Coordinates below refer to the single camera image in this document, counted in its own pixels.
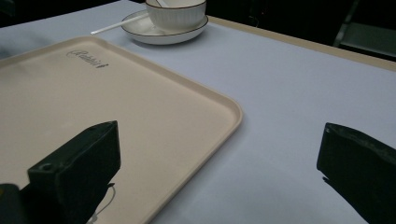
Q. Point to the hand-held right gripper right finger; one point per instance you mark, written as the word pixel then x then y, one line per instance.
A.
pixel 361 165

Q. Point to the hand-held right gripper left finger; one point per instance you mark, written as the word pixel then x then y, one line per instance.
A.
pixel 77 165

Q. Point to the beige plastic tray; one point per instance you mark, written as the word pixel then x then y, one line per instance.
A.
pixel 130 118

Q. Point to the metal stand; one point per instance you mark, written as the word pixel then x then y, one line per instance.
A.
pixel 364 34

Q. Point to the white plate with dark rim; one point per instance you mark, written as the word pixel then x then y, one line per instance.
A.
pixel 149 31

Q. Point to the white ribbed bowl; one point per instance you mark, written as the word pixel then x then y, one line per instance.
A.
pixel 177 15

